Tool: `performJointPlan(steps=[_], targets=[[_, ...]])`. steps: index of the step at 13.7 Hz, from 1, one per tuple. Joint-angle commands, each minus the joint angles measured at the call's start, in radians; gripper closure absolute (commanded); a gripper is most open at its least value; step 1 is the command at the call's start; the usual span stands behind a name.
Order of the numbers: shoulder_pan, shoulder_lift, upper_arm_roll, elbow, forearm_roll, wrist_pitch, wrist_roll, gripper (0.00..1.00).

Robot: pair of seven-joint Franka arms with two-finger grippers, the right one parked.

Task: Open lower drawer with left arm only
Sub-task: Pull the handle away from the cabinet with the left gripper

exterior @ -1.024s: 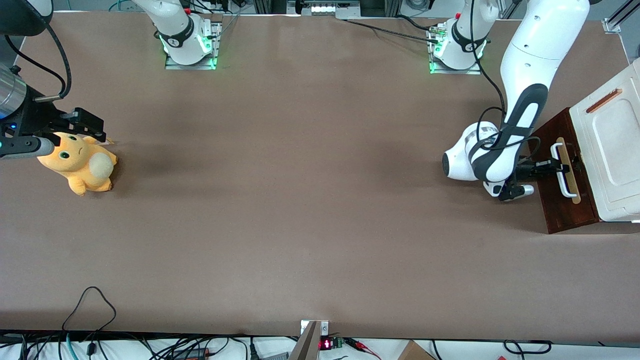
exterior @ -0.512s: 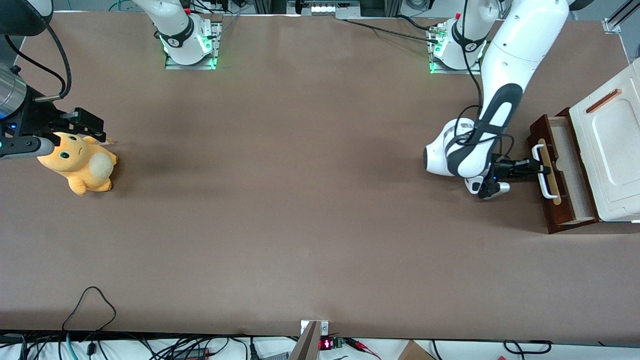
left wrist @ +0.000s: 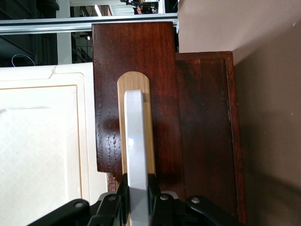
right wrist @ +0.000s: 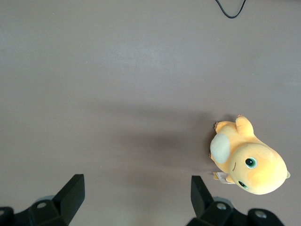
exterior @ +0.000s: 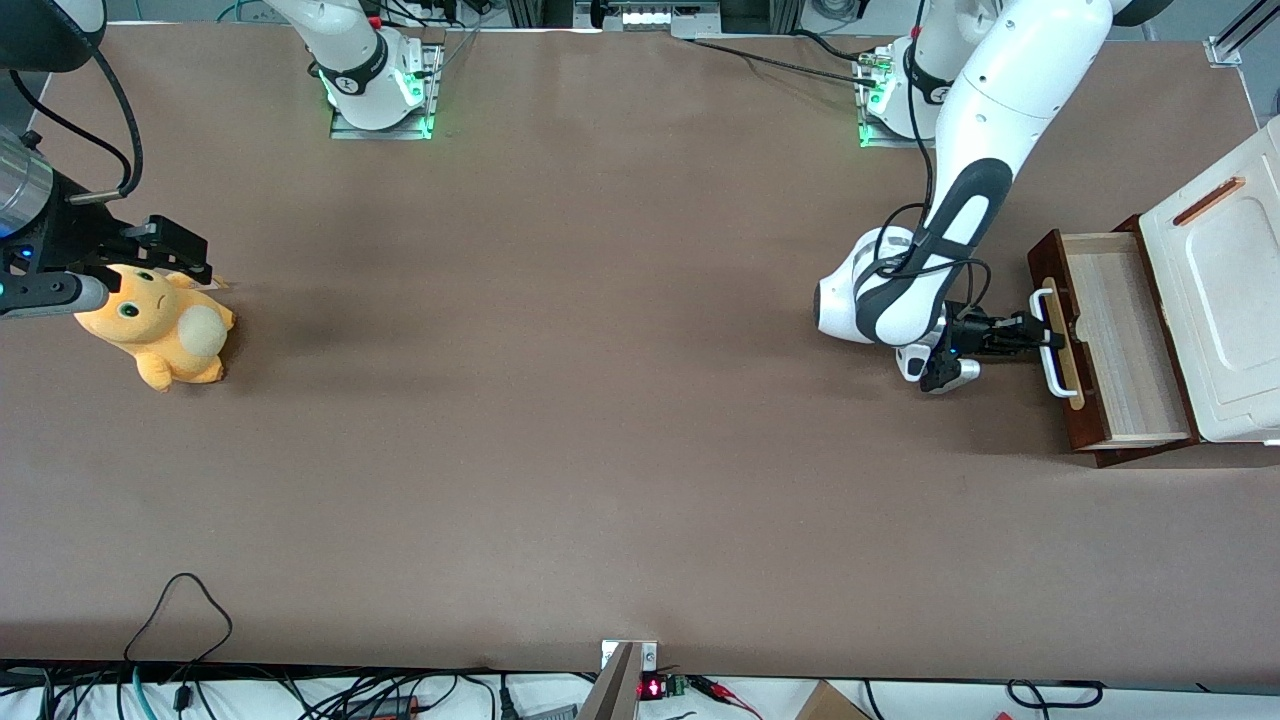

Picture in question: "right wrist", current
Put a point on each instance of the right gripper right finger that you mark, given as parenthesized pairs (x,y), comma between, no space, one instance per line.
(207,212)

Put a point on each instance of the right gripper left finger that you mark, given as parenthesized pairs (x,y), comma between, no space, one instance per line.
(65,202)

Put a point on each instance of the orange plush toy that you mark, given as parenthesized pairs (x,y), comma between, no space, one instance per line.
(256,164)

